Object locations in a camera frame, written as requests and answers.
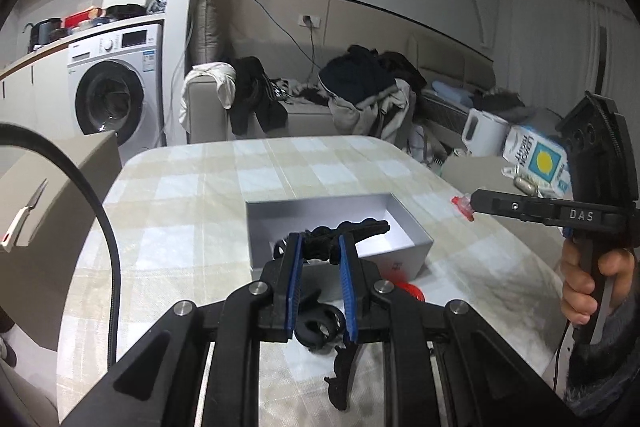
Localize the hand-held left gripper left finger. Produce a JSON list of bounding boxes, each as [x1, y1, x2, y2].
[[60, 232, 306, 427]]

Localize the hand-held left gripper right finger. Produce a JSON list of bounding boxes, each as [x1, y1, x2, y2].
[[339, 234, 591, 427]]

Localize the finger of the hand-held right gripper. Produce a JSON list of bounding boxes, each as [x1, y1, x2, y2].
[[472, 189, 563, 227]]

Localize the small red clear plastic piece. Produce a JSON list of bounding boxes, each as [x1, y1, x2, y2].
[[450, 193, 476, 223]]

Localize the red badge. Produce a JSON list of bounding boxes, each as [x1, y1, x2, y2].
[[394, 281, 427, 304]]

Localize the silver cardboard box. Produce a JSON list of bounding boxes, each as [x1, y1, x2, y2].
[[245, 192, 435, 283]]

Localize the person's right forearm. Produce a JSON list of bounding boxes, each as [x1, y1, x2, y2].
[[565, 292, 640, 418]]

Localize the person's right hand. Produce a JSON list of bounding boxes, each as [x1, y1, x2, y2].
[[560, 242, 637, 324]]

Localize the small metal object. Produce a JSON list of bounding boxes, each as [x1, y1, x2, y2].
[[514, 176, 546, 194]]

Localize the white blue carton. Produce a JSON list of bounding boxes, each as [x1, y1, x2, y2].
[[501, 124, 573, 200]]

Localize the white electric kettle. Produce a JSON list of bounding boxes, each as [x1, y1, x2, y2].
[[461, 108, 511, 158]]

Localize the dark grey cloth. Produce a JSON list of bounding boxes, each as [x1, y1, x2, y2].
[[472, 91, 538, 118]]

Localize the striped cushion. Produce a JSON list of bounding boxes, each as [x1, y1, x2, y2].
[[420, 92, 471, 148]]

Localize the white curtain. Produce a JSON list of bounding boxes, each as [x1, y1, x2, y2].
[[497, 0, 631, 108]]

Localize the light blue cloth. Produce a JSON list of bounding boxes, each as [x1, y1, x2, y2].
[[431, 80, 473, 105]]

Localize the plaid tablecloth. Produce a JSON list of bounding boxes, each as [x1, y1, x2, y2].
[[55, 136, 576, 427]]

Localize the beige sofa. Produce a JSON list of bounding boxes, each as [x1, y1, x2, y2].
[[181, 32, 496, 145]]

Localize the grey jacket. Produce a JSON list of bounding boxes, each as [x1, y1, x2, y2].
[[328, 79, 416, 145]]

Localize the black white striped garment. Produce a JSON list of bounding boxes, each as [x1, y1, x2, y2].
[[265, 77, 301, 102]]

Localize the dark clothes pile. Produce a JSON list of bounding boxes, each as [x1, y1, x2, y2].
[[317, 45, 428, 102]]

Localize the beige chair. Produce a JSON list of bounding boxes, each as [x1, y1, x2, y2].
[[0, 129, 123, 353]]

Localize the grey cushion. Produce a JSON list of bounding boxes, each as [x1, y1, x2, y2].
[[192, 0, 223, 68]]

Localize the white washing machine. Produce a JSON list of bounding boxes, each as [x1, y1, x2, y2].
[[66, 23, 166, 148]]

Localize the black pan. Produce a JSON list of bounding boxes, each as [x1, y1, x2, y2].
[[106, 4, 147, 20]]

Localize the red container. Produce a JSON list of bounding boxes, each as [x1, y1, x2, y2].
[[64, 11, 93, 30]]

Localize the black pot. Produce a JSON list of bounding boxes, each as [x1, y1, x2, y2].
[[24, 18, 63, 52]]

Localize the thick black cable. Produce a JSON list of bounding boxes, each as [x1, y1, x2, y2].
[[0, 122, 121, 363]]

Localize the black power cord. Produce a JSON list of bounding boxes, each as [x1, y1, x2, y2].
[[307, 24, 321, 72]]

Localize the white handled tool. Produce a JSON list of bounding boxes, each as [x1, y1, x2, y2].
[[0, 179, 49, 253]]

